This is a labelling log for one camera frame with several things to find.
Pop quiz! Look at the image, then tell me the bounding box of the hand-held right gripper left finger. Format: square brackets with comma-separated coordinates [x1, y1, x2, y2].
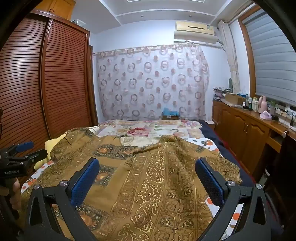
[21, 158, 100, 241]

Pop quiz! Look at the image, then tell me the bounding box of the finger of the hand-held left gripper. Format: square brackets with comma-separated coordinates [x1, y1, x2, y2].
[5, 149, 48, 164]
[10, 142, 35, 153]

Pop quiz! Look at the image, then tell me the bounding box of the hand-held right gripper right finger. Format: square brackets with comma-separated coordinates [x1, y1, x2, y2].
[195, 158, 272, 241]

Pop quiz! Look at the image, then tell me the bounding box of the brown patterned garment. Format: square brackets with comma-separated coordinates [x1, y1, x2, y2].
[35, 128, 242, 241]

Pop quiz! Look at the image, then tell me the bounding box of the person's left hand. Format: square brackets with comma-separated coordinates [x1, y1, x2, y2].
[8, 179, 22, 210]

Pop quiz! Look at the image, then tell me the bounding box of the yellow plush toy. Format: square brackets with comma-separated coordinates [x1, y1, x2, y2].
[35, 134, 70, 171]

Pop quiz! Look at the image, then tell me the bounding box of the orange print white bedsheet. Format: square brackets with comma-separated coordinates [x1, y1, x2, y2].
[21, 137, 245, 234]

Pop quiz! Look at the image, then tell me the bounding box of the dark blue bedsheet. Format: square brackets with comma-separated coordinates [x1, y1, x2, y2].
[199, 120, 255, 186]

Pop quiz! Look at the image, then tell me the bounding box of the wooden sideboard cabinet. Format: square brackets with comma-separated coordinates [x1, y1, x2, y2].
[212, 100, 296, 181]

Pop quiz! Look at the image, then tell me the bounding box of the wooden louvred wardrobe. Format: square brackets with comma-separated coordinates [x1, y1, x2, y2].
[0, 13, 99, 186]

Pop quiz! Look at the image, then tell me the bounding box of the dark chair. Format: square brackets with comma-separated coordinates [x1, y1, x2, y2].
[264, 131, 296, 232]

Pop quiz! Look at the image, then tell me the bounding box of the floral bed blanket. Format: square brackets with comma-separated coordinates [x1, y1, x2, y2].
[97, 119, 204, 147]

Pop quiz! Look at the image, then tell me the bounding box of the cardboard box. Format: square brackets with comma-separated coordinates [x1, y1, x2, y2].
[225, 93, 247, 106]

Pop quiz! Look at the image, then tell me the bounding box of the group of toiletry bottles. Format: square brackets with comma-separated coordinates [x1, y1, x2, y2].
[246, 96, 260, 112]

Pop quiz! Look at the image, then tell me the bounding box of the stack of folded cloths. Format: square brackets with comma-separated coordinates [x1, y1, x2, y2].
[213, 87, 233, 100]

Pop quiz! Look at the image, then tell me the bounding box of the pink bottle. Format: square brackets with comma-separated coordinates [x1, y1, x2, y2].
[260, 95, 269, 114]

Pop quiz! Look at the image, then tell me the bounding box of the circle patterned sheer curtain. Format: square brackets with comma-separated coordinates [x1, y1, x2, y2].
[92, 44, 210, 121]

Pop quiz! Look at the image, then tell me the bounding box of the beige tied window curtain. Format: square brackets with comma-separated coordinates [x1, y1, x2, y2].
[217, 21, 241, 94]

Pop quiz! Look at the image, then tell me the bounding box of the wooden overhead cupboard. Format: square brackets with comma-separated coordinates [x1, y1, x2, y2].
[32, 0, 77, 21]

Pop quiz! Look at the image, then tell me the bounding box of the wooden window frame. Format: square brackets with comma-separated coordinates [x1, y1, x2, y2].
[238, 5, 262, 98]

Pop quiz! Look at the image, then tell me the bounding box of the wall air conditioner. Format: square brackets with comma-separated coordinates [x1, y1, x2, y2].
[173, 21, 219, 44]

